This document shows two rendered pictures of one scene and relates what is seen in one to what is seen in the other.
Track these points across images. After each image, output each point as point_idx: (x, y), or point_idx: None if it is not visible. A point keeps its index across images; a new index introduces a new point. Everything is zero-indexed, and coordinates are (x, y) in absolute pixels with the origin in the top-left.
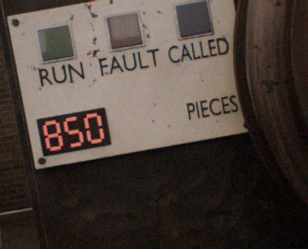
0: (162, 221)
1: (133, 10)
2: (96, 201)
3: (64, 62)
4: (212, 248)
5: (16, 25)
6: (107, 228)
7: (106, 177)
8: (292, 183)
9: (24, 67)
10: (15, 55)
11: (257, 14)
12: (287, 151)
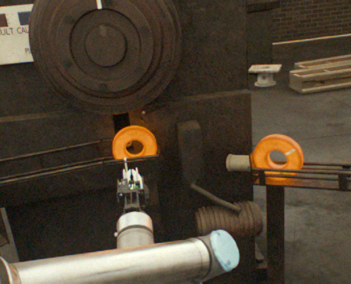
0: (20, 88)
1: (3, 13)
2: None
3: None
4: (38, 98)
5: None
6: (0, 89)
7: None
8: (44, 80)
9: None
10: None
11: (31, 28)
12: (42, 70)
